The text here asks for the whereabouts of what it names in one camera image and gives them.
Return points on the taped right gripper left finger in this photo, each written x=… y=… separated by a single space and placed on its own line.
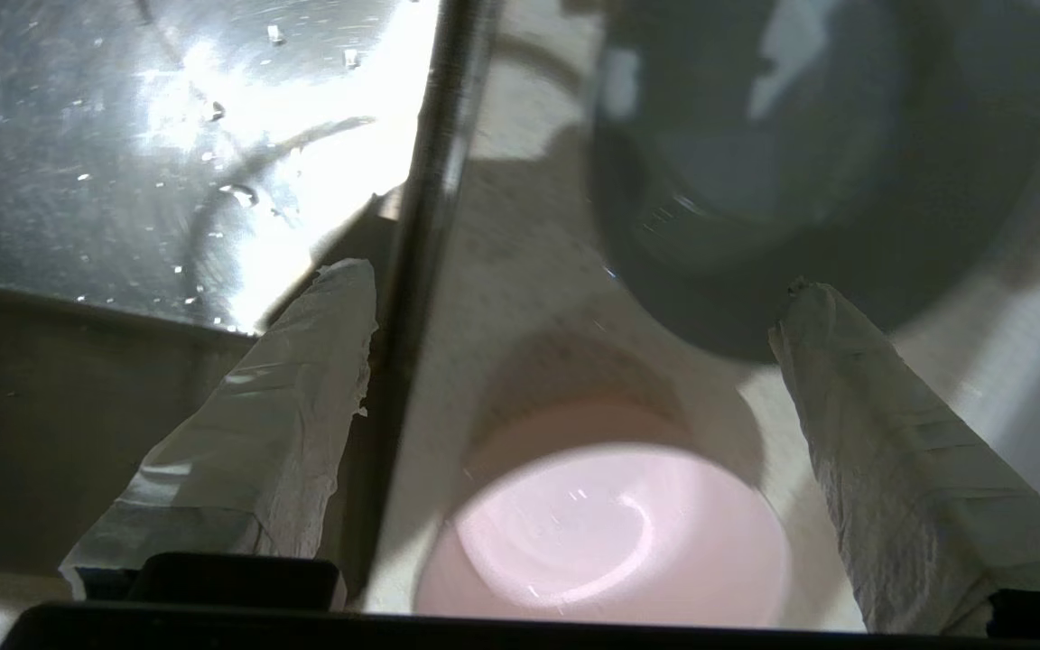
x=285 y=397

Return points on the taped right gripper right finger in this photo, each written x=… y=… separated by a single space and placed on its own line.
x=881 y=451

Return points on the blue-grey bowl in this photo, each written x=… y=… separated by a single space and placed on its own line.
x=800 y=226

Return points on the pink bowl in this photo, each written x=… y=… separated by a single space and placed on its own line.
x=610 y=533

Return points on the stainless steel sink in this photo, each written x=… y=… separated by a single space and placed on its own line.
x=78 y=181

